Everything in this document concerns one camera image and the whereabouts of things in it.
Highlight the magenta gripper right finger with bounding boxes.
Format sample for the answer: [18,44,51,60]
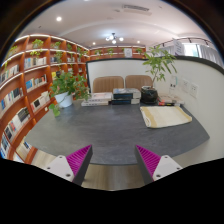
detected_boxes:
[135,145,182,185]

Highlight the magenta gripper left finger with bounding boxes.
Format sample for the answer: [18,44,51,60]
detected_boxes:
[45,145,93,186]

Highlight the cream striped towel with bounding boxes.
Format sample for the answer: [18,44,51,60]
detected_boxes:
[140,106,192,128]

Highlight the white book stack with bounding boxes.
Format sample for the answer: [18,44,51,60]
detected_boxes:
[81,92,112,106]

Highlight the green plant in white pot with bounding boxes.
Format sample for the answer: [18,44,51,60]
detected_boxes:
[49,72,89,117]

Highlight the right tan chair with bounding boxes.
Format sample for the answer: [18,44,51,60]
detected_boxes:
[125,75,152,90]

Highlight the tan chair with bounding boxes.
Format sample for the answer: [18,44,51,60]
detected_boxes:
[125,75,152,90]
[92,76,124,93]

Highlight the left tan chair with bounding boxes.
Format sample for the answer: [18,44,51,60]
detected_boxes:
[92,76,124,93]

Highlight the tall plant in black pot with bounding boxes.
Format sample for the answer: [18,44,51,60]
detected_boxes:
[141,46,177,104]

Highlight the wooden bookshelf with books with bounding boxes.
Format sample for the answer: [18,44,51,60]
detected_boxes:
[0,34,89,163]

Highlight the back wooden shelf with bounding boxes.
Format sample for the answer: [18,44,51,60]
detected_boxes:
[89,46,146,60]

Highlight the ceiling chandelier lamp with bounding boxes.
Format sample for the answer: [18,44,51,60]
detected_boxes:
[106,33,124,44]

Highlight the books by the wall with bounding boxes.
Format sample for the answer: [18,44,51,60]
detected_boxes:
[158,95,184,106]

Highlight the white wall socket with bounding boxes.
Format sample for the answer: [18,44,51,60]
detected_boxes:
[190,83,199,98]

